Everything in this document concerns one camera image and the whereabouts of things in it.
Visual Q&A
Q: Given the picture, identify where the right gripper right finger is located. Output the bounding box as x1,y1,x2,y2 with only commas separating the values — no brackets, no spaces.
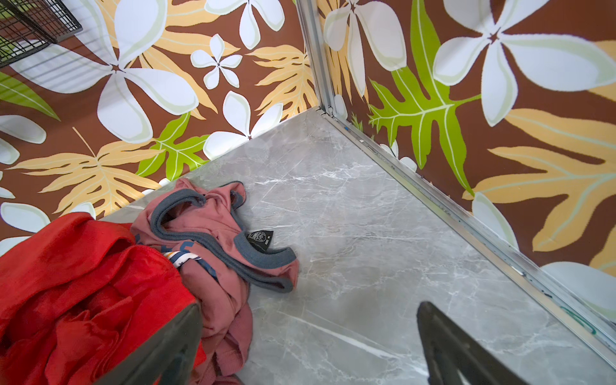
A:
416,302,525,384

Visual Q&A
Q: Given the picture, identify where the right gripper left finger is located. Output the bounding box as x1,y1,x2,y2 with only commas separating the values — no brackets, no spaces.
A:
96,303,202,385

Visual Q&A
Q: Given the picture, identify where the red cloth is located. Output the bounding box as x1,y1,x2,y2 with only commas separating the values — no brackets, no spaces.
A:
1,213,196,384

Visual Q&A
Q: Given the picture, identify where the dusty rose grey-trimmed garment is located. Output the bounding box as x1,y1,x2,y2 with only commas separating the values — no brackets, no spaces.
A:
130,178,299,384

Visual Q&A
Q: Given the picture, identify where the black wire basket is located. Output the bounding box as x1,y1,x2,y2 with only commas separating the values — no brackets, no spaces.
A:
1,0,83,67

